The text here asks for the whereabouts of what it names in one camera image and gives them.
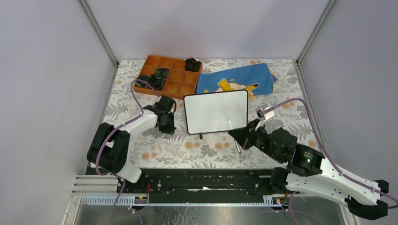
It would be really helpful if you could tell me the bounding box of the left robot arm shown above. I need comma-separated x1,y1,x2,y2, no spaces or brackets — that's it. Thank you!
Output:
86,96,176,193

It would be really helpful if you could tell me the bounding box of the white whiteboard marker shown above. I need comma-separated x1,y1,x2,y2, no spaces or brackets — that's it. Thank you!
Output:
228,119,242,154

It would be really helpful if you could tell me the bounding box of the left aluminium frame post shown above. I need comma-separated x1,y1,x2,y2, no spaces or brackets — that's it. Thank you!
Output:
77,0,119,67

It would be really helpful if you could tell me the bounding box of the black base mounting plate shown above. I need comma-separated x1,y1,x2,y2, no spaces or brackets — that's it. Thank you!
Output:
128,167,288,195

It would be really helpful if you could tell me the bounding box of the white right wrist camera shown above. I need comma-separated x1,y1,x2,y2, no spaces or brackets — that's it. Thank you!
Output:
255,104,275,129

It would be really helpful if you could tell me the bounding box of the black coiled cable left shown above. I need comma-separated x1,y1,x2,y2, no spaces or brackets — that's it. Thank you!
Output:
135,75,150,89

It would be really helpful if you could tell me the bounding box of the slotted cable duct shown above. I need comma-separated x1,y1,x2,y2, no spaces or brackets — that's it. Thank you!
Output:
74,175,290,208

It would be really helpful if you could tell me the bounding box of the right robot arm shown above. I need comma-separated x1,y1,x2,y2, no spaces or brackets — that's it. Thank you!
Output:
228,119,389,220

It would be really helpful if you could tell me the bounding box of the black framed whiteboard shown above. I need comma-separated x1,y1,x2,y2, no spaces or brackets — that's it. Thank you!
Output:
183,90,248,135

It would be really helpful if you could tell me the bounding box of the black coiled cable far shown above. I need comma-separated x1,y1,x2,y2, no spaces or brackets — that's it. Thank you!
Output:
185,57,202,73

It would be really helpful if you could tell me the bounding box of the blue cartoon cloth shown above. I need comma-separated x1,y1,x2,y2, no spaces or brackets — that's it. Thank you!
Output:
196,63,278,96

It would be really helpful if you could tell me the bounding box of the aluminium frame post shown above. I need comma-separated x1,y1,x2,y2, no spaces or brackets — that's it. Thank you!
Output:
77,0,119,67
296,0,336,65

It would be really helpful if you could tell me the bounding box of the floral tablecloth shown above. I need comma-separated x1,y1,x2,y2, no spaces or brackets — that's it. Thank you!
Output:
104,59,319,169

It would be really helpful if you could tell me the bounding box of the right aluminium frame post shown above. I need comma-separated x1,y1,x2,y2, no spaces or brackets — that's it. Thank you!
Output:
296,0,336,65

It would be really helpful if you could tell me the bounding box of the black coiled cable front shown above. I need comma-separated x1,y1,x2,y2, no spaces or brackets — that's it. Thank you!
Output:
148,75,166,90

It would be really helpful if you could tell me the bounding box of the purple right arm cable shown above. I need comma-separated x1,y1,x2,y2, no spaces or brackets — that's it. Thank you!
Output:
264,98,398,209

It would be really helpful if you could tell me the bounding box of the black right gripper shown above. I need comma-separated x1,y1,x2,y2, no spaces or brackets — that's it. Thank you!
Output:
228,118,283,163

